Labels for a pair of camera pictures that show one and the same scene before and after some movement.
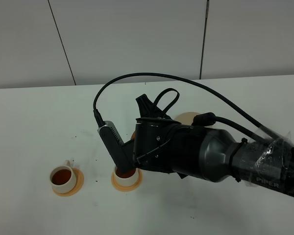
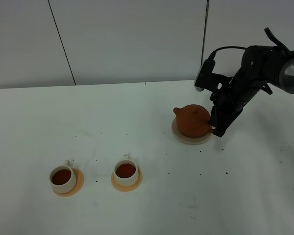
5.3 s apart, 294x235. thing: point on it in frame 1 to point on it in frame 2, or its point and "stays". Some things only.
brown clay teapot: x=134 y=135 to x=193 y=121
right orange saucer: x=126 y=188 stays
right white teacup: x=127 y=177 stays
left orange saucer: x=80 y=180 stays
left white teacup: x=62 y=178 stays
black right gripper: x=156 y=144 to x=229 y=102
